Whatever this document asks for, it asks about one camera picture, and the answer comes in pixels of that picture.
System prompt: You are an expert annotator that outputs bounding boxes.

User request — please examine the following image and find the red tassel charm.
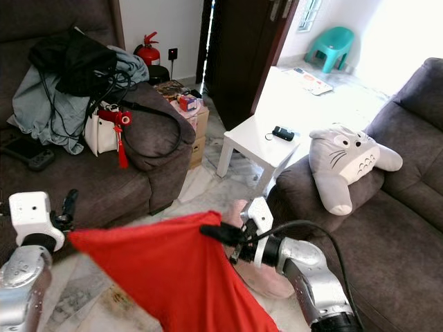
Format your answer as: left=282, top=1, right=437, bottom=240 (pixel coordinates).
left=98, top=107, right=136, bottom=169

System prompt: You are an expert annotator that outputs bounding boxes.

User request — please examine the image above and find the dark brown wooden door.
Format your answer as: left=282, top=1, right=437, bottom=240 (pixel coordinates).
left=201, top=0, right=298, bottom=131

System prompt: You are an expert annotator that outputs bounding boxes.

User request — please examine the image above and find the black key fob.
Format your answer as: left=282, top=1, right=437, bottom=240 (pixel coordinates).
left=271, top=126, right=296, bottom=142

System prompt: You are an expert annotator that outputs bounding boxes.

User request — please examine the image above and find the grey Totoro plush toy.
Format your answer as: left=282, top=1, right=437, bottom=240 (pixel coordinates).
left=309, top=124, right=404, bottom=216

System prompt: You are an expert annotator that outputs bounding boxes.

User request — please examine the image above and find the black bag strap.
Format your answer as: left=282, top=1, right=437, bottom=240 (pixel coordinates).
left=111, top=90, right=188, bottom=160

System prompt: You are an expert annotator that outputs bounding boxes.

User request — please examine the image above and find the blue-grey blanket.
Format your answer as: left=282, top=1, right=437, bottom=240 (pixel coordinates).
left=10, top=45, right=150, bottom=155

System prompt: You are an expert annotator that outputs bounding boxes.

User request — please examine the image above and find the white window grille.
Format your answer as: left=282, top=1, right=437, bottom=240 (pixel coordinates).
left=296, top=0, right=323, bottom=34

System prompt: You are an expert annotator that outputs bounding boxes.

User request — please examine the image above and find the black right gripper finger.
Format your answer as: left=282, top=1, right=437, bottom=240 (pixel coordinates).
left=199, top=223, right=244, bottom=248

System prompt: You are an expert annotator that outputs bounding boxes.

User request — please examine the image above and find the small red blue box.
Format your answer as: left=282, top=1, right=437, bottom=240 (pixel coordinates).
left=178, top=93, right=199, bottom=113

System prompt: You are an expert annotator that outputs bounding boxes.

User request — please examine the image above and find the white side table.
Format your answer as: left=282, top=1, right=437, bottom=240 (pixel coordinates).
left=216, top=114, right=298, bottom=198

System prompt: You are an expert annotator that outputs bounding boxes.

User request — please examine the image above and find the red pillow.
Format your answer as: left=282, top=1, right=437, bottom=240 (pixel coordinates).
left=68, top=211, right=281, bottom=332

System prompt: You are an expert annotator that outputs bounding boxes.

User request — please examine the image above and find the brown cardboard box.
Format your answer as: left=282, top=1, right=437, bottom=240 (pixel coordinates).
left=173, top=93, right=210, bottom=170

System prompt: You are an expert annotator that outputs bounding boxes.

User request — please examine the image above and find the white handbag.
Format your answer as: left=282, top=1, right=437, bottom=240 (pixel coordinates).
left=84, top=104, right=122, bottom=156

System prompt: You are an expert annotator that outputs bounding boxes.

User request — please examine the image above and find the black handheld game console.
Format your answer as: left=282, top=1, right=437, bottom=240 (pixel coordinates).
left=0, top=135, right=56, bottom=172

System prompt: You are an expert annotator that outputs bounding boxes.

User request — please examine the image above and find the printed floor mat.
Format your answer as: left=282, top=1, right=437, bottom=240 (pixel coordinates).
left=287, top=66, right=334, bottom=95

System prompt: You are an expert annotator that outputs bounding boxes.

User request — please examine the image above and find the red fire extinguisher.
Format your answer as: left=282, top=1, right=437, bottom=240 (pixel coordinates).
left=135, top=31, right=161, bottom=67

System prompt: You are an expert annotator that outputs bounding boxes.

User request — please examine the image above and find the black bag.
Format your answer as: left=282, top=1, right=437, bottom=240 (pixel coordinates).
left=29, top=28, right=118, bottom=98

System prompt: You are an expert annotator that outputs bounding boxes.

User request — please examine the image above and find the teal plastic chair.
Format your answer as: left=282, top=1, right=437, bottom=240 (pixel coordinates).
left=304, top=26, right=354, bottom=73

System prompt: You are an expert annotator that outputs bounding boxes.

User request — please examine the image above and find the dark grey fabric sofa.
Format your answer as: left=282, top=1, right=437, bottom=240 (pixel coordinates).
left=268, top=58, right=443, bottom=332
left=0, top=0, right=196, bottom=277

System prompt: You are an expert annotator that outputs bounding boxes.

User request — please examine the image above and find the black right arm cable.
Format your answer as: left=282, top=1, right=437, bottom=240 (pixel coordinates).
left=239, top=187, right=354, bottom=312

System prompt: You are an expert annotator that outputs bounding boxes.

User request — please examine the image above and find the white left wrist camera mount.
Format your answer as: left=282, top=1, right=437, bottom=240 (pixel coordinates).
left=9, top=192, right=55, bottom=250

